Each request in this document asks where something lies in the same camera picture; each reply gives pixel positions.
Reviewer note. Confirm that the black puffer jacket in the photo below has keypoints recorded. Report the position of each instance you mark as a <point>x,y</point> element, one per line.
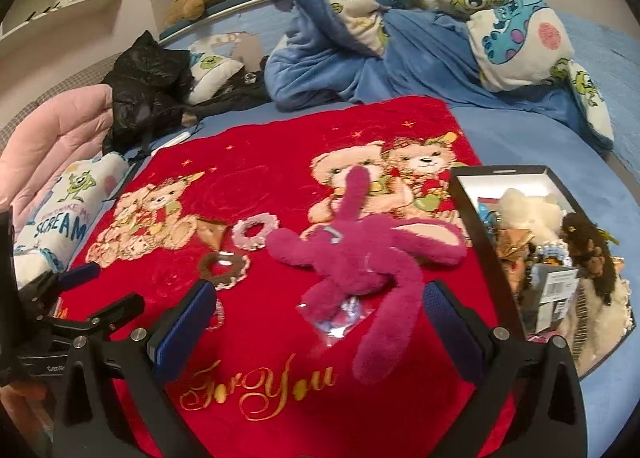
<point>145,82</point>

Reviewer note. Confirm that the red bear print blanket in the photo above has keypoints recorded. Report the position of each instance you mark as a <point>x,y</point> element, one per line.
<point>280,157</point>

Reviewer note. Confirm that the small clear plastic bag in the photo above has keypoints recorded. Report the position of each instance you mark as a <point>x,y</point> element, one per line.
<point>335,324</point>

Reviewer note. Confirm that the brown plush monkey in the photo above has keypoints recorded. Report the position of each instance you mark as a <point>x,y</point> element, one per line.
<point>585,240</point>

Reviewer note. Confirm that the dark garment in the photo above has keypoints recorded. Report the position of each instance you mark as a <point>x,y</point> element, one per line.
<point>235,93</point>

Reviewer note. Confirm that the pink white scrunchie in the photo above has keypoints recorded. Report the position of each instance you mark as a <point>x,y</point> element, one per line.
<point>240,238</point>

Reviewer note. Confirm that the brown lace scrunchie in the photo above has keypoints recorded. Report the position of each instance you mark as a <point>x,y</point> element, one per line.
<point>235,277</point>

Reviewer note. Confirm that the blue fleece blanket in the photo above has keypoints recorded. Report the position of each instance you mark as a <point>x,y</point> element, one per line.
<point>395,57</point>

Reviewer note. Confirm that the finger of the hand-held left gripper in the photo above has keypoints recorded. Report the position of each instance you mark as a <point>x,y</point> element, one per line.
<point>115,309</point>
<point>80,272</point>

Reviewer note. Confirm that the silver bed frame rail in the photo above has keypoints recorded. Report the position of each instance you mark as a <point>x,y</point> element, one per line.
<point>215,12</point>

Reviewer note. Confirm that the cream lace cloth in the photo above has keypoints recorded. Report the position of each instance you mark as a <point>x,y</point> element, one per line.
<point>602,323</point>

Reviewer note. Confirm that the person's left hand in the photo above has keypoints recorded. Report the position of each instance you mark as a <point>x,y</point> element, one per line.
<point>25,403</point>

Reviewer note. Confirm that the pink quilted coat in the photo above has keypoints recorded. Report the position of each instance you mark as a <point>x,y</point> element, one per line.
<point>55,137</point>

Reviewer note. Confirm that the white cartoon print towel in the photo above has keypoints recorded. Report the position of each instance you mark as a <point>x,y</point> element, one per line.
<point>65,208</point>

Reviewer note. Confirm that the blue bed sheet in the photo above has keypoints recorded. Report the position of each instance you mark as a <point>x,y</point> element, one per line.
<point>525,137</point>

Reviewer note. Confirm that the magenta plush toy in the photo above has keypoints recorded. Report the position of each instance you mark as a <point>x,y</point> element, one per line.
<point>350,258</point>

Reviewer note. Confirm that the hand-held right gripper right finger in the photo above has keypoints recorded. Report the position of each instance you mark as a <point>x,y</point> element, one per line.
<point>450,328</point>

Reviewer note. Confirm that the cartoon monster print pillow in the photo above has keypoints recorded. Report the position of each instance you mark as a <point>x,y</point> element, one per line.
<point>210,68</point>

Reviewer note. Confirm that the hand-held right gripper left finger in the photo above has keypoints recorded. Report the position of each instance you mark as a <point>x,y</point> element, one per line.
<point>185,328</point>

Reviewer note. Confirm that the cream plush toy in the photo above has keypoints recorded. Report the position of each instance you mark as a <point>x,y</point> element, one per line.
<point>525,213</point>

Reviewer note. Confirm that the black storage box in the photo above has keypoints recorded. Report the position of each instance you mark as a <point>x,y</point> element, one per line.
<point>465,218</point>

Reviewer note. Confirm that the barcode labelled packet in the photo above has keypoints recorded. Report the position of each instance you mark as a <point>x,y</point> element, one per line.
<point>557,288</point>

